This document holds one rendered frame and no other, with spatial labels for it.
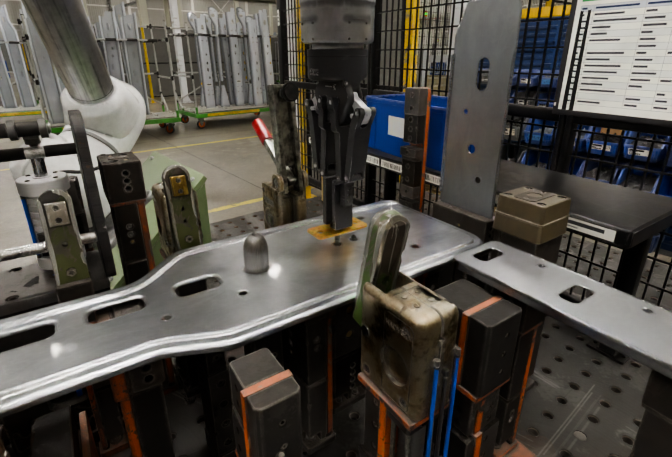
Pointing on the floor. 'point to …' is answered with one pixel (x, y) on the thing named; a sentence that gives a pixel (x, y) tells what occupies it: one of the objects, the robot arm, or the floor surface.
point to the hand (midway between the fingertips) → (337, 201)
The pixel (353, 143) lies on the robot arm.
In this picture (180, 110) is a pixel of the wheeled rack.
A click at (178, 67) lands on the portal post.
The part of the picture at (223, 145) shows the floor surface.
